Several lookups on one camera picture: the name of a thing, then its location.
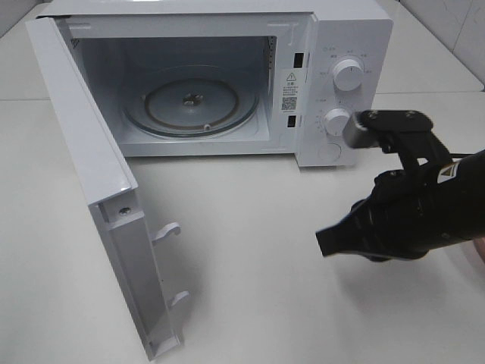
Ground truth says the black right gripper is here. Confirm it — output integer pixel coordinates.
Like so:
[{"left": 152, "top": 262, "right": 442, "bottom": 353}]
[{"left": 316, "top": 110, "right": 484, "bottom": 262}]

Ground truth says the round white door button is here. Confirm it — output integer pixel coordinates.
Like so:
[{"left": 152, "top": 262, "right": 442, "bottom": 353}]
[{"left": 318, "top": 143, "right": 342, "bottom": 165}]

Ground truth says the pink round plate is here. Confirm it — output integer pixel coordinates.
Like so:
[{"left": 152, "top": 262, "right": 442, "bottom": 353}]
[{"left": 474, "top": 237, "right": 485, "bottom": 262}]

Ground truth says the white microwave door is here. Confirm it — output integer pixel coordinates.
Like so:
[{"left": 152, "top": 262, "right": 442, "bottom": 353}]
[{"left": 27, "top": 17, "right": 188, "bottom": 359}]

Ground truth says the lower white timer knob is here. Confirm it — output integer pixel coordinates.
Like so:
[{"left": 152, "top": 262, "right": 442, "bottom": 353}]
[{"left": 323, "top": 108, "right": 350, "bottom": 137}]

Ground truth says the upper white power knob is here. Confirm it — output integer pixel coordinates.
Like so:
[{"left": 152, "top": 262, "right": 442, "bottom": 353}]
[{"left": 331, "top": 57, "right": 364, "bottom": 92}]

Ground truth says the white microwave oven body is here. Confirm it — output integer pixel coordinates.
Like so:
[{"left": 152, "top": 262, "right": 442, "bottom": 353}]
[{"left": 34, "top": 1, "right": 393, "bottom": 168}]

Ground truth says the glass microwave turntable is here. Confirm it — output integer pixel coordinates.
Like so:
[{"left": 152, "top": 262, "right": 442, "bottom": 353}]
[{"left": 122, "top": 65, "right": 259, "bottom": 139}]

